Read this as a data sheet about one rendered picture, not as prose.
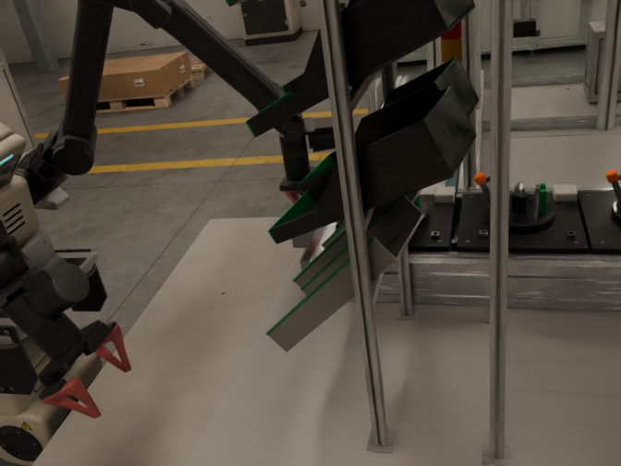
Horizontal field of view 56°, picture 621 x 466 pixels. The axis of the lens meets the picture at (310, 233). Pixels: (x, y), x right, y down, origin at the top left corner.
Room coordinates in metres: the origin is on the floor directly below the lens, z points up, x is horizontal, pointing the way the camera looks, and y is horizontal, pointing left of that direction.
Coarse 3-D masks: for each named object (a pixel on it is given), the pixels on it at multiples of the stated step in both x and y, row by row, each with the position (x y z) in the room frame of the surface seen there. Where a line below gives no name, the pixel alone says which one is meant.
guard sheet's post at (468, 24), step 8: (472, 16) 1.26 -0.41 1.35; (464, 24) 1.27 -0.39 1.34; (472, 24) 1.26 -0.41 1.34; (464, 32) 1.27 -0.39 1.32; (472, 32) 1.26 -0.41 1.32; (464, 40) 1.27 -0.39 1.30; (472, 40) 1.26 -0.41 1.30; (464, 48) 1.27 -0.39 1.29; (472, 48) 1.26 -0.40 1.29; (464, 56) 1.27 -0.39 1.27; (472, 56) 1.26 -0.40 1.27; (464, 64) 1.27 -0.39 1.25; (472, 64) 1.26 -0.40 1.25; (472, 72) 1.26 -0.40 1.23; (472, 80) 1.26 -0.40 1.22; (472, 112) 1.26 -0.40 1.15; (472, 120) 1.26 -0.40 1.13; (472, 144) 1.26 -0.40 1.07; (472, 152) 1.26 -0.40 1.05; (464, 160) 1.27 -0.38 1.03; (472, 160) 1.26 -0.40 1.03; (464, 168) 1.27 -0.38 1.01; (472, 168) 1.26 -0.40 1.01; (464, 176) 1.27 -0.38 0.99; (472, 176) 1.26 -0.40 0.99; (464, 184) 1.27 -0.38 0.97; (472, 184) 1.26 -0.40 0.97
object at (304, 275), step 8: (416, 192) 0.83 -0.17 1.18; (376, 208) 0.81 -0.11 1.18; (384, 208) 0.80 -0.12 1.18; (376, 216) 0.81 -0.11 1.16; (344, 224) 0.97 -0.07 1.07; (336, 232) 0.98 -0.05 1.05; (344, 232) 0.83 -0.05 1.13; (328, 240) 0.99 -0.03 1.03; (336, 240) 0.84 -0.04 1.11; (344, 240) 0.84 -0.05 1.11; (328, 248) 0.85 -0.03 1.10; (336, 248) 0.84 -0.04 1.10; (320, 256) 0.86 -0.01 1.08; (328, 256) 0.85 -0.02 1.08; (312, 264) 0.87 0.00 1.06; (320, 264) 0.86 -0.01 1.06; (304, 272) 0.88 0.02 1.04; (312, 272) 0.87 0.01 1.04; (296, 280) 0.89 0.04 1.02; (304, 280) 0.88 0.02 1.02
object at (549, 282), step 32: (480, 192) 1.23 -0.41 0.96; (416, 256) 1.00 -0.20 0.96; (448, 256) 0.98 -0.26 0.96; (480, 256) 0.96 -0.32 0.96; (512, 256) 0.94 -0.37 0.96; (544, 256) 0.92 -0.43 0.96; (576, 256) 0.91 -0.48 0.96; (608, 256) 0.89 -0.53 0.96; (384, 288) 1.00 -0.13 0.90; (416, 288) 0.97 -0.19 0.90; (448, 288) 0.95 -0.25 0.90; (480, 288) 0.93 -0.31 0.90; (512, 288) 0.91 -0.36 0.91; (544, 288) 0.89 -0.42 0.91; (576, 288) 0.87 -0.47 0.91; (608, 288) 0.86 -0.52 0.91
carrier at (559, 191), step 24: (528, 192) 1.10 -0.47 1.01; (552, 192) 1.15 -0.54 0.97; (576, 192) 1.10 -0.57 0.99; (480, 216) 1.10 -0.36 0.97; (528, 216) 1.03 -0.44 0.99; (552, 216) 1.01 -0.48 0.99; (576, 216) 1.03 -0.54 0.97; (480, 240) 1.00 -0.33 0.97; (528, 240) 0.97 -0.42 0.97; (552, 240) 0.96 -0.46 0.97; (576, 240) 0.94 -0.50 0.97
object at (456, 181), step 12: (480, 120) 1.70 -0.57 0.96; (480, 132) 1.61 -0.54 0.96; (480, 144) 1.60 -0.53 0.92; (480, 156) 1.61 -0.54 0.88; (444, 180) 1.41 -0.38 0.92; (456, 180) 1.34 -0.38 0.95; (420, 192) 1.37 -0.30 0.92; (432, 192) 1.35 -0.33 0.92; (456, 192) 1.28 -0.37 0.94; (456, 204) 1.26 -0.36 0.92; (456, 216) 1.24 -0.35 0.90
